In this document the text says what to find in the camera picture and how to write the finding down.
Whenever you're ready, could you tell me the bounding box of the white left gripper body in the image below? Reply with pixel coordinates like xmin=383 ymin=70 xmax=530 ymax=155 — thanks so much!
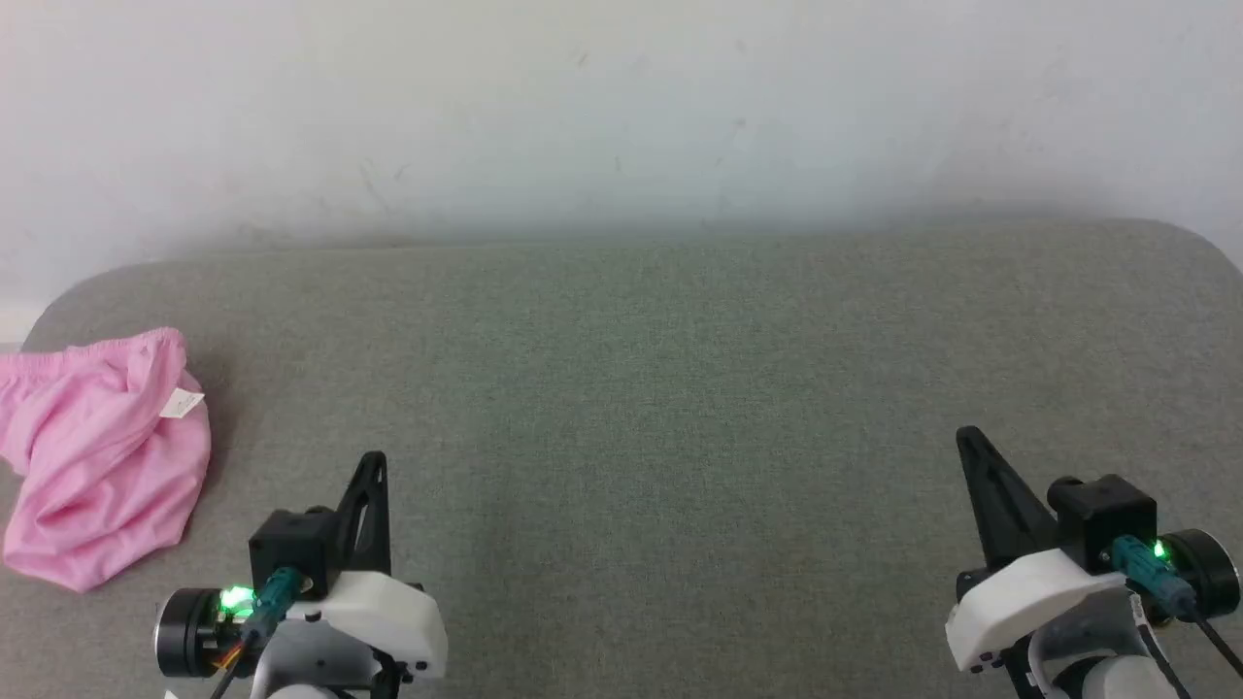
xmin=282 ymin=571 xmax=449 ymax=692

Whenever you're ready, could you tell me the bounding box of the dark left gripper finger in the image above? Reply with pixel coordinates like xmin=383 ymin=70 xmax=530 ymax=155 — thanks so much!
xmin=335 ymin=451 xmax=392 ymax=576

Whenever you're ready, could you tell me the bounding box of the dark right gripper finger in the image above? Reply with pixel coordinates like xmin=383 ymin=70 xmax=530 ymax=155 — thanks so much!
xmin=956 ymin=426 xmax=1060 ymax=573

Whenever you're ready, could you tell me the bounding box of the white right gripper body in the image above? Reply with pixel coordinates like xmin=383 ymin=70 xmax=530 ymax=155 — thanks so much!
xmin=945 ymin=547 xmax=1137 ymax=681

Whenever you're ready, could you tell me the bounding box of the pink garment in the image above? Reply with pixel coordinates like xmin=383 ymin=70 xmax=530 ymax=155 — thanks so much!
xmin=0 ymin=327 xmax=213 ymax=594

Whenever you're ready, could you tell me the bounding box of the teal plug left camera cable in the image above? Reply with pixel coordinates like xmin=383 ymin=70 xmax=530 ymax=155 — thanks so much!
xmin=209 ymin=567 xmax=304 ymax=699

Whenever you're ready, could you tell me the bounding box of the teal plug camera cable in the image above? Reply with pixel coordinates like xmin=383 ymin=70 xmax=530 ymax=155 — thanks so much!
xmin=209 ymin=567 xmax=304 ymax=699
xmin=1110 ymin=535 xmax=1243 ymax=681

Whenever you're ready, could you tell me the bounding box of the teal plug right camera cable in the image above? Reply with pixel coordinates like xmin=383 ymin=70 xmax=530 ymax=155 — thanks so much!
xmin=1110 ymin=535 xmax=1243 ymax=681

